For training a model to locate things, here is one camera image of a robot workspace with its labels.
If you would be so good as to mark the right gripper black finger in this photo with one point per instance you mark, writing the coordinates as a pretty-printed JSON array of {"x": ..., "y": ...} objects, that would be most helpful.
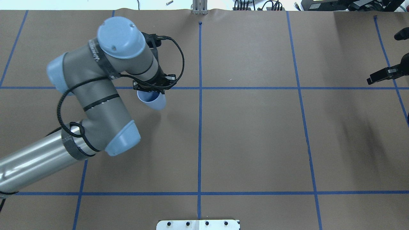
[{"x": 389, "y": 73}]

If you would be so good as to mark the aluminium frame post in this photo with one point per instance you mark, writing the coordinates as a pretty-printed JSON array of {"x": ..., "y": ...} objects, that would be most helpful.
[{"x": 199, "y": 7}]

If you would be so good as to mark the brown paper table cover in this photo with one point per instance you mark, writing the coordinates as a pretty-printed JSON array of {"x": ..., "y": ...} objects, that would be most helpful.
[{"x": 273, "y": 124}]

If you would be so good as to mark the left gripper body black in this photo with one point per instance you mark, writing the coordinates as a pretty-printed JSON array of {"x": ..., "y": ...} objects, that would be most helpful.
[{"x": 158, "y": 79}]

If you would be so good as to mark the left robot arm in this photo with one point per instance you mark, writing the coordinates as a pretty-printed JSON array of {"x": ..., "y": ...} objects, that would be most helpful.
[{"x": 90, "y": 112}]

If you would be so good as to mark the blue cup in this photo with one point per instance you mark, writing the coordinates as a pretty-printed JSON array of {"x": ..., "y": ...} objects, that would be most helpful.
[{"x": 153, "y": 100}]

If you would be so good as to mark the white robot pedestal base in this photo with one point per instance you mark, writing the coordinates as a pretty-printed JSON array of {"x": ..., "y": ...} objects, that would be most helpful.
[{"x": 207, "y": 224}]

